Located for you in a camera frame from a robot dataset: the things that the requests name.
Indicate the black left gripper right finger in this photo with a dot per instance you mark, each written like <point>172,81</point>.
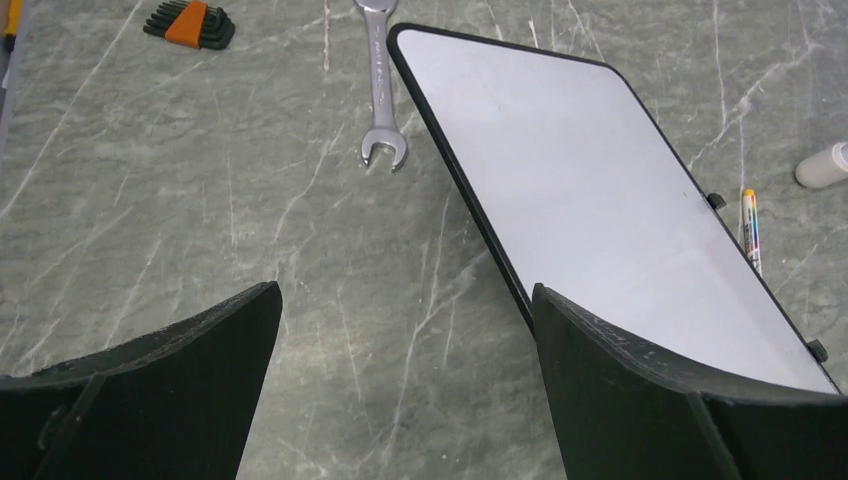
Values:
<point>624,407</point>

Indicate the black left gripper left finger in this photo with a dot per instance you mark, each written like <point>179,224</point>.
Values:
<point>177,403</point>

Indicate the black framed whiteboard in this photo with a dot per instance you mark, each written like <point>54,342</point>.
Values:
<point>573,185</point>

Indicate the white yellow marker pen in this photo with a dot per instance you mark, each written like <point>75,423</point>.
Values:
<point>750,224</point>

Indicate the white plastic bottle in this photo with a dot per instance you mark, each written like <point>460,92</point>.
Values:
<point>824,168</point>

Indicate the orange black hex key set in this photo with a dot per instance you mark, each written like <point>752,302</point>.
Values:
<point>192,24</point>

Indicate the silver open-end wrench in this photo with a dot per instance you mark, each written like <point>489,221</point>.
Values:
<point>384,130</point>

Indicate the yellow handled tool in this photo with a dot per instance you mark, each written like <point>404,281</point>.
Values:
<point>12,17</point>

